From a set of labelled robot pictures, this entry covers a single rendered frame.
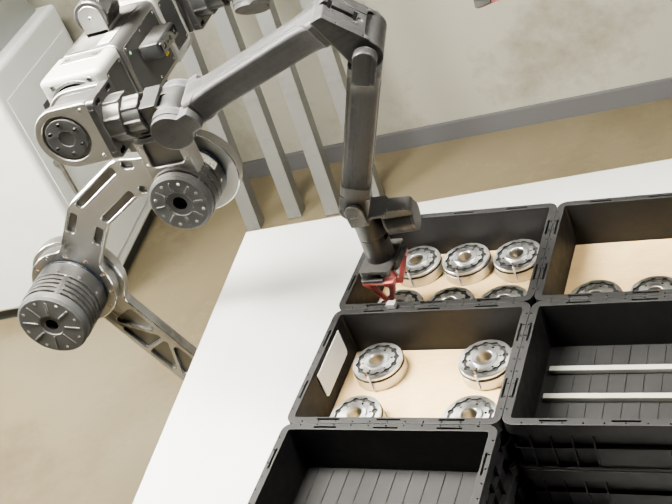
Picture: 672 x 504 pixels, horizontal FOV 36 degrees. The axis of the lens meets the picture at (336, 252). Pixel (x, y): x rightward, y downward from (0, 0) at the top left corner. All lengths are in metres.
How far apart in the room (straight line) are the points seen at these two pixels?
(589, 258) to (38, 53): 2.57
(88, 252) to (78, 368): 1.51
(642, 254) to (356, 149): 0.64
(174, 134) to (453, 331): 0.64
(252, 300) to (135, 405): 1.18
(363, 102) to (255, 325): 0.93
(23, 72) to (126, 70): 2.03
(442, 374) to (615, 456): 0.41
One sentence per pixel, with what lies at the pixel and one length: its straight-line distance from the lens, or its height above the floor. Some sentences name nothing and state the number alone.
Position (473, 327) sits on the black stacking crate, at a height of 0.88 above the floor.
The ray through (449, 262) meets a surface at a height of 0.86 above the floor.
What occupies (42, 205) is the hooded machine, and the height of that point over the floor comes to 0.51.
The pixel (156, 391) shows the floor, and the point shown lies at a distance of 3.73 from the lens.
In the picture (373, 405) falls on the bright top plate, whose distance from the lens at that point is 1.96.
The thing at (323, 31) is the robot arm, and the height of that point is 1.54.
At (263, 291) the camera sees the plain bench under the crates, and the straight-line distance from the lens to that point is 2.64.
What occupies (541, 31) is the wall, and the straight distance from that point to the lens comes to 4.12.
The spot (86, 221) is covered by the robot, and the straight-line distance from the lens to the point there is 2.52.
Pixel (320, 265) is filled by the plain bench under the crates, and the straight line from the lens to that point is 2.64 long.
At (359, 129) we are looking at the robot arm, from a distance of 1.80.
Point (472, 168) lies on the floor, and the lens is 4.14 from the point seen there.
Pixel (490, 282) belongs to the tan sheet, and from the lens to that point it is 2.17.
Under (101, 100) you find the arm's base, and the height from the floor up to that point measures 1.49.
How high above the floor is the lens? 2.15
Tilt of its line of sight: 33 degrees down
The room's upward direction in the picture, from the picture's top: 23 degrees counter-clockwise
